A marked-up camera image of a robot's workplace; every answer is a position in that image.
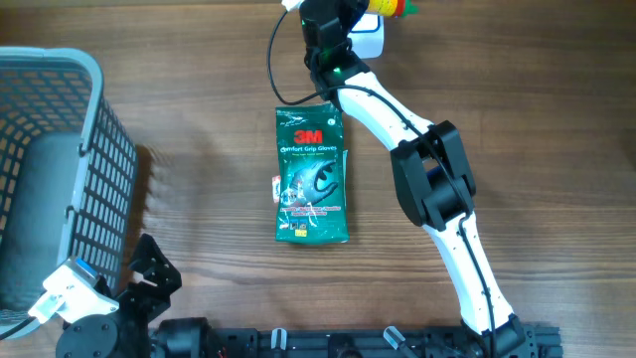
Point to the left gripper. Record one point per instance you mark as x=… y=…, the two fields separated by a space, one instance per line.
x=162 y=272

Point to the pink candy packet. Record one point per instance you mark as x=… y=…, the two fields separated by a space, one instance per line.
x=276 y=188

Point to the large green snack bag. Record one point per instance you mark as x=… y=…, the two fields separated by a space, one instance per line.
x=312 y=206

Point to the red sauce bottle green cap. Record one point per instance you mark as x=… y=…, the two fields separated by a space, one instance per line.
x=392 y=8

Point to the small teal snack packet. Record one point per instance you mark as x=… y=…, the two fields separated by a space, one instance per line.
x=344 y=166

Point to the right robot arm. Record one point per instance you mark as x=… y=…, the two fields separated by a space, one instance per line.
x=433 y=179

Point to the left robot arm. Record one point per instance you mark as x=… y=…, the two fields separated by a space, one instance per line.
x=124 y=333

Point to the white barcode scanner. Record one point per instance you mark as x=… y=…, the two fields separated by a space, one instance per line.
x=368 y=37

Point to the grey mesh shopping basket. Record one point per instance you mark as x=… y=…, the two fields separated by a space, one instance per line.
x=68 y=171

